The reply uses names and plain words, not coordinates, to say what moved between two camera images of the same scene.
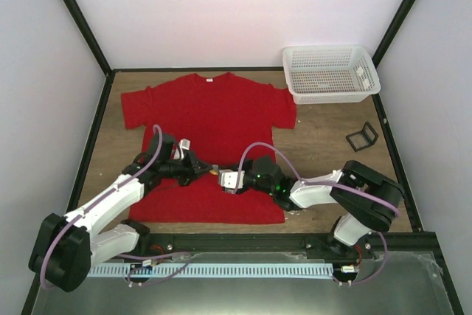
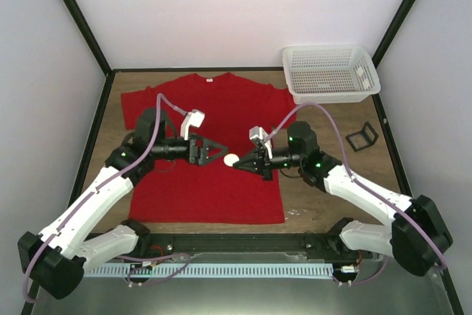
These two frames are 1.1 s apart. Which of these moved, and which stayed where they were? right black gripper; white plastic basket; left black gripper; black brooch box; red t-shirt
Moved: left black gripper; right black gripper
Stayed: black brooch box; white plastic basket; red t-shirt
